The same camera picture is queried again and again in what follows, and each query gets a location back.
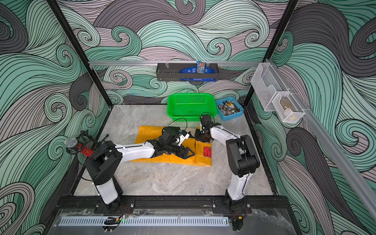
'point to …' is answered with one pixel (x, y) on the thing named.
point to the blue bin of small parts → (228, 108)
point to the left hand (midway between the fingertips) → (191, 151)
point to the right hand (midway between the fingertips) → (199, 138)
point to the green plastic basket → (189, 107)
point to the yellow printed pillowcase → (202, 156)
